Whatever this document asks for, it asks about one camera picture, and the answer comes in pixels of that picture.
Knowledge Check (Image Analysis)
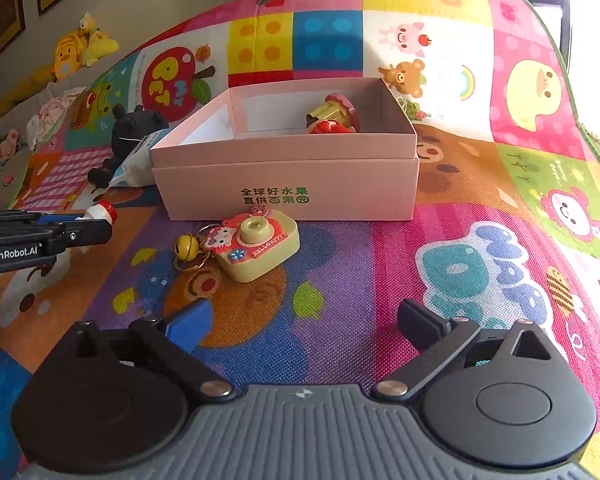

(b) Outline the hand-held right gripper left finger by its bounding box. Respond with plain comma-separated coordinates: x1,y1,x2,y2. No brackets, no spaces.
60,297,234,403

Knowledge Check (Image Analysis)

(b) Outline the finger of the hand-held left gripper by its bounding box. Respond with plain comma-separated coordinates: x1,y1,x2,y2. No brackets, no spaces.
0,211,90,229
0,220,114,257

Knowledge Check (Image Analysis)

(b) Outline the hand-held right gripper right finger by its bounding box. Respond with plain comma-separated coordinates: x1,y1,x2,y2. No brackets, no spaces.
372,298,553,403

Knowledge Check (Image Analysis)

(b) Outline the small white red-capped toy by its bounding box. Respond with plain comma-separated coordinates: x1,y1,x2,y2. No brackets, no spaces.
82,200,118,226

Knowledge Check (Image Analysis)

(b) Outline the blue tissue pack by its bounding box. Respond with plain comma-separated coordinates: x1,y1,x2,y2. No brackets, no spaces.
107,129,171,190

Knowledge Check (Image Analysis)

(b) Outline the yellow toy camera keychain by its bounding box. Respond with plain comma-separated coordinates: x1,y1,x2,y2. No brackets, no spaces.
174,208,301,284

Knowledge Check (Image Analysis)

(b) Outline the black plush toy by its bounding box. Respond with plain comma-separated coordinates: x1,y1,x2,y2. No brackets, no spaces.
87,104,170,188

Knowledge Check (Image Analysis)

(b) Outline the pink cardboard box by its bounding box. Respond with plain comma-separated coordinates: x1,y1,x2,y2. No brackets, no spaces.
149,77,421,222

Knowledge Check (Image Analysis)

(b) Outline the colourful cartoon play mat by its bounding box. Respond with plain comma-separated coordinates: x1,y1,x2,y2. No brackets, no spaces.
0,0,600,466

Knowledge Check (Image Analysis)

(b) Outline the pink cloth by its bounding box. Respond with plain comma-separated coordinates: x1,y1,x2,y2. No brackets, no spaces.
0,129,21,162

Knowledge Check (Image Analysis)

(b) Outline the floral cloth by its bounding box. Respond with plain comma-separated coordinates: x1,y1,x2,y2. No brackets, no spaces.
27,87,88,151

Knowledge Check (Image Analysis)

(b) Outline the grey sofa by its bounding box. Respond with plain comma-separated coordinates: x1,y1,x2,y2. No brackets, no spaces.
0,77,88,196

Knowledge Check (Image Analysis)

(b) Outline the yellow cushion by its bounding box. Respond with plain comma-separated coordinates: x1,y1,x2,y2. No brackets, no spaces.
0,62,58,121

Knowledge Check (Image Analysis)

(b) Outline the yellow striped plush duck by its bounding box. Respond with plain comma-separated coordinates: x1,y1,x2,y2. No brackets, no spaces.
50,30,93,83

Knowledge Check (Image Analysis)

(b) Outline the yellow plush dog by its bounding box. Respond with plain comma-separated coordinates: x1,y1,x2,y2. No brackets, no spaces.
77,12,121,68

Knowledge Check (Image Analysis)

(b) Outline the red round toy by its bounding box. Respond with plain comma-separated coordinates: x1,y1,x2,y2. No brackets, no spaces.
309,119,357,136

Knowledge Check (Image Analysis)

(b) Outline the yellow pink cupcake toy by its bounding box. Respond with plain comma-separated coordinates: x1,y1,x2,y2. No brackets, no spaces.
305,92,363,133

